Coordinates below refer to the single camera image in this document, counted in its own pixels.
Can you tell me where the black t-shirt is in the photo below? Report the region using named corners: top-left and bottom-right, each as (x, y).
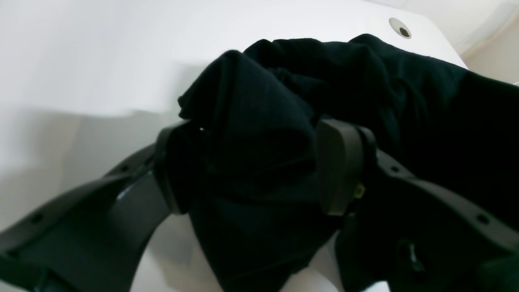
top-left (178, 34), bottom-right (518, 292)

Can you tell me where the right table cable grommet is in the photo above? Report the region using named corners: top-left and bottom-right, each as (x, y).
top-left (388, 18), bottom-right (412, 39)

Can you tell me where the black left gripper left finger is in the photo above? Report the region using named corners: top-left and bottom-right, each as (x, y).
top-left (1, 122), bottom-right (191, 292)

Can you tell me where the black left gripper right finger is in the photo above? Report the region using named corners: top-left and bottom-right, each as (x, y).
top-left (315, 119), bottom-right (518, 292)

